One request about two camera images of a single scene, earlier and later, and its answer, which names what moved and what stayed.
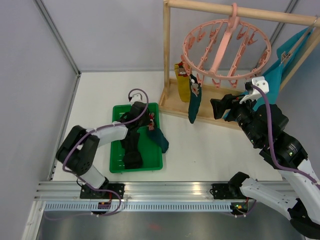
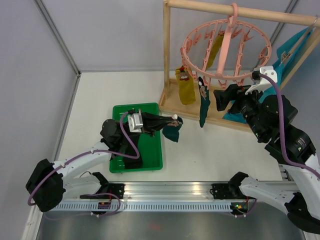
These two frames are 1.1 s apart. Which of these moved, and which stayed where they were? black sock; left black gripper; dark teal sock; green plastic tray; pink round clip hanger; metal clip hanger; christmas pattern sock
Moved: christmas pattern sock; left black gripper; dark teal sock
Stayed: metal clip hanger; green plastic tray; pink round clip hanger; black sock
